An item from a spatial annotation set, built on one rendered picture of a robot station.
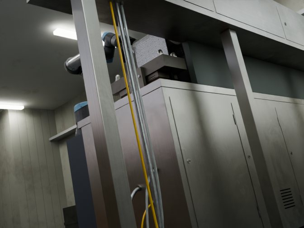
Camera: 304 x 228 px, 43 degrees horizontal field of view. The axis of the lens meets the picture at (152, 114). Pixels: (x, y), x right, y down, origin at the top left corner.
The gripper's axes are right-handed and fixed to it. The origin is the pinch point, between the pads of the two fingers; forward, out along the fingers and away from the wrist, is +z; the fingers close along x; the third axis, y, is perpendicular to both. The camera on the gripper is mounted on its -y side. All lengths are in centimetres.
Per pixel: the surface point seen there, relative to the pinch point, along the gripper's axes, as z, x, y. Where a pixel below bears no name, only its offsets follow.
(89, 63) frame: 71, -85, 3
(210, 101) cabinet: 60, -1, -9
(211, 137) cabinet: 72, -7, -23
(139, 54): 9.2, -8.2, 0.4
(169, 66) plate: 49, -25, 3
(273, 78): 47, 78, 8
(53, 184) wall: -508, 322, -399
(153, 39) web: 17.0, -8.3, 11.2
